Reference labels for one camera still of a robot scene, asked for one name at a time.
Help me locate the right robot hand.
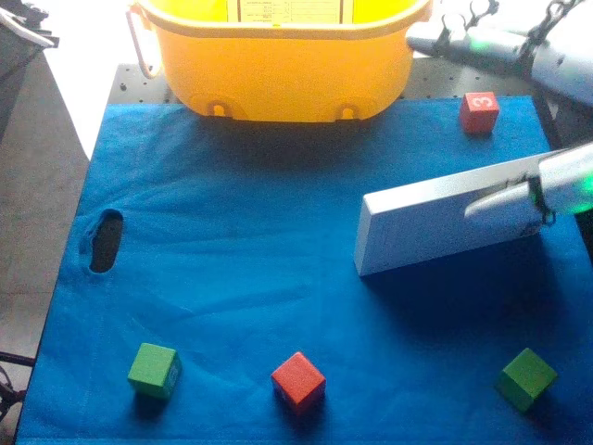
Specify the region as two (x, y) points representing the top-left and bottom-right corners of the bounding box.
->
(406, 0), (593, 227)

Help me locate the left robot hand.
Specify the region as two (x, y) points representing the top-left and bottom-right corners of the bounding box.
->
(0, 3), (60, 52)

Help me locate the yellow plastic basket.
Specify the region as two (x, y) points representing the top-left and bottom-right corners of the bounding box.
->
(125, 0), (435, 125)

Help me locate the red block with number three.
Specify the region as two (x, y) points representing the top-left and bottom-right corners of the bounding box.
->
(460, 91), (501, 136)

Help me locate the green block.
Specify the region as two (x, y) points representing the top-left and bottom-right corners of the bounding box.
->
(127, 342), (182, 402)
(493, 347), (560, 413)

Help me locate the blue fabric cloth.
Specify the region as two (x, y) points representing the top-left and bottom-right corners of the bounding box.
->
(16, 95), (593, 445)

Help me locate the plain red block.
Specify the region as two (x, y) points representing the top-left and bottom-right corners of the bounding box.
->
(270, 350), (327, 417)

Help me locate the black cable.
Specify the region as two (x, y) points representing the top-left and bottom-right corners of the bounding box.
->
(0, 350), (37, 421)

